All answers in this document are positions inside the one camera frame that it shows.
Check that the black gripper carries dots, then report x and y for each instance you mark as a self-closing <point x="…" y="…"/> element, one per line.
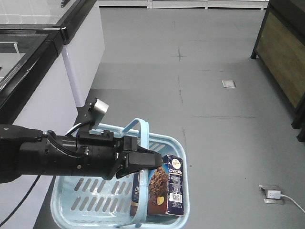
<point x="97" y="156"/>

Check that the blue chocolate cookie box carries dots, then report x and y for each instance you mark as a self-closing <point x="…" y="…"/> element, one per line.
<point x="165" y="188"/>

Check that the light blue shopping basket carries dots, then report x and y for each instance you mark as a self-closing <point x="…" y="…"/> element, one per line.
<point x="94" y="203"/>

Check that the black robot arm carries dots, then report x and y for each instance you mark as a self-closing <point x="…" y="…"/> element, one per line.
<point x="26" y="151"/>

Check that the near white chest freezer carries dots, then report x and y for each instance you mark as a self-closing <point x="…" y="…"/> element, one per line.
<point x="35" y="93"/>

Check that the white chest freezer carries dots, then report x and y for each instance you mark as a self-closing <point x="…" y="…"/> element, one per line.
<point x="80" y="25"/>
<point x="35" y="93"/>

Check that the far white chest freezer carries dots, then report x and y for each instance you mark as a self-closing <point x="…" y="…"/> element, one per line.
<point x="80" y="25"/>

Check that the silver floor socket plate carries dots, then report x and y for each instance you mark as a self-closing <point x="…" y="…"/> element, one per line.
<point x="228" y="84"/>

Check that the white power adapter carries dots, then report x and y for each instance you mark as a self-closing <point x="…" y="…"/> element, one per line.
<point x="273" y="194"/>

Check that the open floor socket box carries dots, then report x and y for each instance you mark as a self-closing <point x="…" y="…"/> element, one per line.
<point x="263" y="188"/>

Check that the white left shelving unit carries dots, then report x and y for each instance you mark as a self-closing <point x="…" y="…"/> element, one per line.
<point x="126" y="3"/>

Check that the white shelving unit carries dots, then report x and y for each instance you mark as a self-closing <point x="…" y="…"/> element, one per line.
<point x="206" y="4"/>
<point x="126" y="3"/>

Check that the dark wooden display stand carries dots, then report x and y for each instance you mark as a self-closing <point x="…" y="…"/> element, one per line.
<point x="280" y="45"/>

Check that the white right shelving unit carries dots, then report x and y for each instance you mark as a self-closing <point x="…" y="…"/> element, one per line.
<point x="206" y="4"/>

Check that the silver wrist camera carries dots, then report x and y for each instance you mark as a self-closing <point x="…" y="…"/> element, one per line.
<point x="95" y="113"/>

